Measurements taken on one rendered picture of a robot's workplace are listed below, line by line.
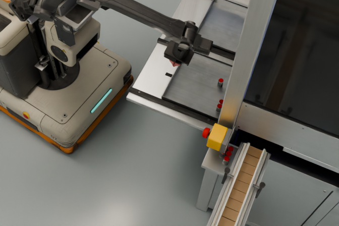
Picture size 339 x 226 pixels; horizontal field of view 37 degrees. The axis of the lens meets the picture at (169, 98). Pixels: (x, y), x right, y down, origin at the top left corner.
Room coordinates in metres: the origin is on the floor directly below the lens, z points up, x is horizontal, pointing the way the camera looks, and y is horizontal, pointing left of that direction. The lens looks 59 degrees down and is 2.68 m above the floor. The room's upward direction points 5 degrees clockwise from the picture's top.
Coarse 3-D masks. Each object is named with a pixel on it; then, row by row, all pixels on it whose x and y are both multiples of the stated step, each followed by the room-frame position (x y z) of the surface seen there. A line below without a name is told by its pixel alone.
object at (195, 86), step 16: (192, 64) 1.26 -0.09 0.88; (208, 64) 1.26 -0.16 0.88; (176, 80) 1.17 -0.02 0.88; (192, 80) 1.17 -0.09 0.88; (208, 80) 1.18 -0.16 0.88; (224, 80) 1.18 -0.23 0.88; (176, 96) 1.09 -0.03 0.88; (192, 96) 1.09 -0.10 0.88; (208, 96) 1.10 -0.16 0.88; (208, 112) 1.02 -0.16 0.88
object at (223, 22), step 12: (216, 0) 1.62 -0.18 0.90; (216, 12) 1.56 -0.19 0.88; (228, 12) 1.57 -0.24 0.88; (240, 12) 1.57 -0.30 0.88; (204, 24) 1.48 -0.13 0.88; (216, 24) 1.49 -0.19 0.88; (228, 24) 1.49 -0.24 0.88; (240, 24) 1.50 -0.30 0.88; (204, 36) 1.41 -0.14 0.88; (216, 36) 1.42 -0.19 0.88; (228, 36) 1.42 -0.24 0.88; (228, 48) 1.35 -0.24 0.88
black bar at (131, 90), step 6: (132, 90) 1.09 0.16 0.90; (138, 90) 1.09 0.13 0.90; (144, 96) 1.07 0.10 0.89; (150, 96) 1.06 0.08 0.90; (156, 102) 1.05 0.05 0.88; (162, 102) 1.04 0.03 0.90; (168, 102) 1.04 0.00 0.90; (174, 108) 1.02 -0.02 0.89; (180, 108) 1.02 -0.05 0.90; (186, 114) 1.00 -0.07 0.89; (192, 114) 1.00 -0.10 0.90; (198, 114) 1.00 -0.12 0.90; (204, 120) 0.97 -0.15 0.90; (210, 120) 0.98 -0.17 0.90
